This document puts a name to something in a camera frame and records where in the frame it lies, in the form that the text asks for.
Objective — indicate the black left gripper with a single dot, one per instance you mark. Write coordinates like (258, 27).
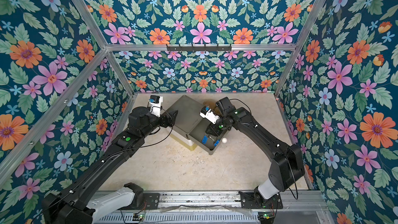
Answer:
(170, 121)

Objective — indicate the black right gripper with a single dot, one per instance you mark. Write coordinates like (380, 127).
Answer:
(213, 129)

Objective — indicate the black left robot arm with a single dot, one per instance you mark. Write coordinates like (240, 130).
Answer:
(73, 204)

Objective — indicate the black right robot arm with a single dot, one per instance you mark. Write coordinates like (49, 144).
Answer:
(287, 164)

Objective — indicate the white yellow drawer cabinet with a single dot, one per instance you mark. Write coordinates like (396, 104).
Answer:
(182, 138)

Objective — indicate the brown teddy bear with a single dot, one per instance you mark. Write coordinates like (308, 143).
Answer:
(210, 103)

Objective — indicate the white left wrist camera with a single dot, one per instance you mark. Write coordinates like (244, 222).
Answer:
(154, 105)

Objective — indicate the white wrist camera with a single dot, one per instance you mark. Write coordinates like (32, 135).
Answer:
(210, 115)
(154, 105)

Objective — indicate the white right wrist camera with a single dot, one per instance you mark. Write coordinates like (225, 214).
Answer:
(210, 115)

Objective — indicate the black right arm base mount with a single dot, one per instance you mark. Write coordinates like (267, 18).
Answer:
(253, 200)

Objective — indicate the black hook rail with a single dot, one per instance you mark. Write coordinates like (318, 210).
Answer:
(195, 48)

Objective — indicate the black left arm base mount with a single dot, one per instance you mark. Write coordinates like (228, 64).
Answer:
(141, 199)

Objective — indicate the aluminium front rail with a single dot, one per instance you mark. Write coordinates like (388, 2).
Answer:
(219, 207)

